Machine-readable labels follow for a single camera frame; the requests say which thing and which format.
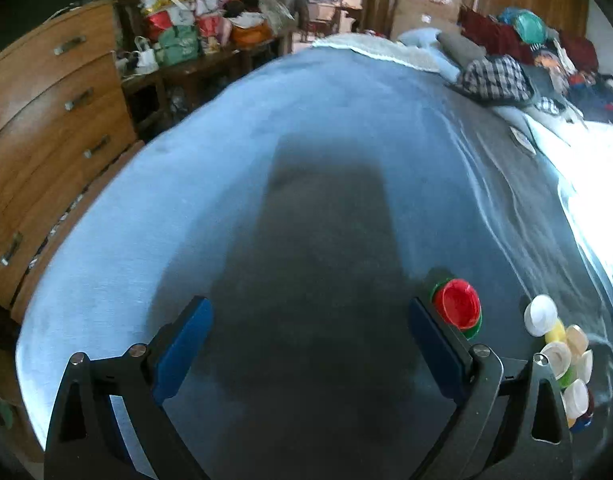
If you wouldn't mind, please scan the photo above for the green bottle cap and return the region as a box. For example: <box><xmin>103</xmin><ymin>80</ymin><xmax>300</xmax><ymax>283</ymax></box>
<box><xmin>430</xmin><ymin>278</ymin><xmax>484</xmax><ymax>340</ymax></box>

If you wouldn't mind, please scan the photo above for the white duvet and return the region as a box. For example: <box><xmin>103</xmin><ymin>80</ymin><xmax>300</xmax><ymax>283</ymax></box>
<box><xmin>493</xmin><ymin>106</ymin><xmax>613</xmax><ymax>279</ymax></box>

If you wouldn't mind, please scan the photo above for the pile of bags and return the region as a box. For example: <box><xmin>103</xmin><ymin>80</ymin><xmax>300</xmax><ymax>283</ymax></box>
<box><xmin>114</xmin><ymin>0</ymin><xmax>294</xmax><ymax>74</ymax></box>

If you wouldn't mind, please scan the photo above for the plaid shirt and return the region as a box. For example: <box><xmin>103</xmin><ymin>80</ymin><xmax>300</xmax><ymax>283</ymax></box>
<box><xmin>453</xmin><ymin>55</ymin><xmax>535</xmax><ymax>105</ymax></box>

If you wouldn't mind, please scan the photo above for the grey blue bed blanket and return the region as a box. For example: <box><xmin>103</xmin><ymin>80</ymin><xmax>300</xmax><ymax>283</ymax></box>
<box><xmin>16</xmin><ymin>48</ymin><xmax>613</xmax><ymax>479</ymax></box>

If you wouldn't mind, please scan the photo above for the wooden dresser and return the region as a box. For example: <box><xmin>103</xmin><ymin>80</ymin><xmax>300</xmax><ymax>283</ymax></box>
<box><xmin>0</xmin><ymin>0</ymin><xmax>139</xmax><ymax>322</ymax></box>

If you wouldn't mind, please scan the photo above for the red bottle cap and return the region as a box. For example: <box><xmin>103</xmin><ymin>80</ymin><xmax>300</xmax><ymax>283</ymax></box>
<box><xmin>432</xmin><ymin>277</ymin><xmax>483</xmax><ymax>332</ymax></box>

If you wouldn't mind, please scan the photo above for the blue cap with brown cap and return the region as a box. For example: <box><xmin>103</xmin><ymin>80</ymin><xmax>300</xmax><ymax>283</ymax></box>
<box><xmin>569</xmin><ymin>392</ymin><xmax>595</xmax><ymax>434</ymax></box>

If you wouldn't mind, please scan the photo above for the white small device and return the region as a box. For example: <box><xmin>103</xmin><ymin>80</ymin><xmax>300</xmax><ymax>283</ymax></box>
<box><xmin>509</xmin><ymin>126</ymin><xmax>536</xmax><ymax>157</ymax></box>

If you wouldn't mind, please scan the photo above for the pile of clothes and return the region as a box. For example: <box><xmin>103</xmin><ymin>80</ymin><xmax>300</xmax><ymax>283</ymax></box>
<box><xmin>458</xmin><ymin>6</ymin><xmax>613</xmax><ymax>125</ymax></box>

